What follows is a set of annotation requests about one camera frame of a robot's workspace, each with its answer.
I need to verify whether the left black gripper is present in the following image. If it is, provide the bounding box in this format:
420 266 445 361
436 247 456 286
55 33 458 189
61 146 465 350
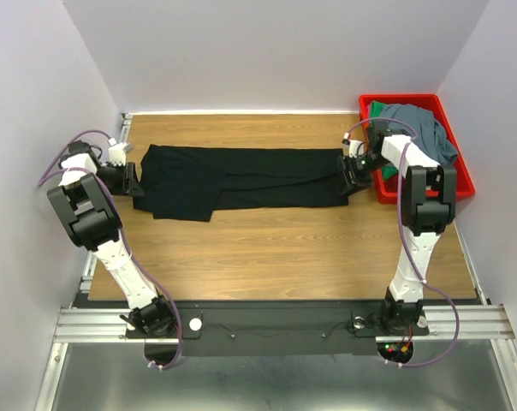
94 162 146 197

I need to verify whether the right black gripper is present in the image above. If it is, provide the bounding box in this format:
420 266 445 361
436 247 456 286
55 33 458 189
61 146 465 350
335 152 390 196

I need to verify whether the black t shirt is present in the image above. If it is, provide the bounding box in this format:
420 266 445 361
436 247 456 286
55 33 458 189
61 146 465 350
134 145 348 222

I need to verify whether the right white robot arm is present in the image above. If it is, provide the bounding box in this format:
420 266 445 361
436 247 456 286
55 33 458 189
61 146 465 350
338 117 457 334

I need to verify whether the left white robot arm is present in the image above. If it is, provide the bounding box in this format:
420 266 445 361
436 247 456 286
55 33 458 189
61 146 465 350
47 140 181 337

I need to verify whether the green t shirt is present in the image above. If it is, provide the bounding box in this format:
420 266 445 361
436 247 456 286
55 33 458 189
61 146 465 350
368 100 397 181

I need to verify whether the red plastic bin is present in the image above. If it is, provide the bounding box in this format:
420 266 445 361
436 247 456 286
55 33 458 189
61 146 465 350
359 93 475 200

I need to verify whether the grey blue t shirt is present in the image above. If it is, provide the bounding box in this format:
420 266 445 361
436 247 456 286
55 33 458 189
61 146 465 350
380 104 459 164

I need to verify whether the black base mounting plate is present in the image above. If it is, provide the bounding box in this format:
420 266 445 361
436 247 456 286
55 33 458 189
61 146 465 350
122 297 429 357

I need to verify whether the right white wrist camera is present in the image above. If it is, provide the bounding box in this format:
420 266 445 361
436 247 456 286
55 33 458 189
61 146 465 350
342 133 366 158

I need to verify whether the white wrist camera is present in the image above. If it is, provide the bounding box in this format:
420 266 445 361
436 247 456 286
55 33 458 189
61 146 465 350
342 133 366 158
107 139 133 167

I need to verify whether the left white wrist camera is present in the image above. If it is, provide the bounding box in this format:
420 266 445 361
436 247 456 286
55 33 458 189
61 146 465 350
107 139 133 167

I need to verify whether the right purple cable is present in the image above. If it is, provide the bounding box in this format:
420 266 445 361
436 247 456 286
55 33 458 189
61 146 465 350
342 117 461 369

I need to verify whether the purple cable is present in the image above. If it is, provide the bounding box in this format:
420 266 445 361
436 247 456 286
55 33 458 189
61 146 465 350
342 117 461 369
38 128 185 372

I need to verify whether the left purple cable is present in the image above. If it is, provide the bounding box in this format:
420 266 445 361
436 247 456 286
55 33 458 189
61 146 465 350
38 128 185 372

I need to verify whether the front aluminium extrusion rail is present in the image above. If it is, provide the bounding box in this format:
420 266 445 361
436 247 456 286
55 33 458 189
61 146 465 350
54 305 515 343

